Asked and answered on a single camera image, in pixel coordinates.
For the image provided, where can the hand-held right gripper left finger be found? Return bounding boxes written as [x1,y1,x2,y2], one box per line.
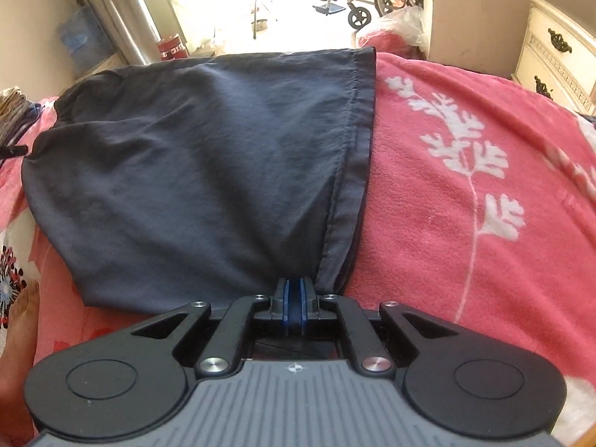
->
[133,277,295,378]

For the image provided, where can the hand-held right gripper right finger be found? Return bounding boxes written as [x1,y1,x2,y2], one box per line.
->
[294,277,459,378]

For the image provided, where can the dark navy pants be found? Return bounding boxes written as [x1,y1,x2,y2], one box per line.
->
[21,47,377,359]

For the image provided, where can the grey folded garment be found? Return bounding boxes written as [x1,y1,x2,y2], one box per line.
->
[0,102,42,136]

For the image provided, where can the white water dispenser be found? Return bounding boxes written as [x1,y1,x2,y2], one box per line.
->
[74,51,129,80]

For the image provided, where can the beige curtain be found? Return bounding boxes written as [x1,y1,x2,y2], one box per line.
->
[60,0,164,66]

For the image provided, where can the person's bare foot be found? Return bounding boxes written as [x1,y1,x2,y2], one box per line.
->
[0,282,42,443]

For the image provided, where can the red thermos bottle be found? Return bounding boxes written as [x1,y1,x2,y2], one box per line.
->
[157,32,189,63]

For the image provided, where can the pink floral blanket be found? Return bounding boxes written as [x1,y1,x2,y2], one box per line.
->
[0,51,596,447]

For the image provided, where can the plastic bag with pink contents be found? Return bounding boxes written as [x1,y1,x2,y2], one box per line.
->
[356,6,429,59]

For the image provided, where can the cream nightstand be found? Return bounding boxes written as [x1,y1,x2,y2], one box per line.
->
[511,0,596,115]

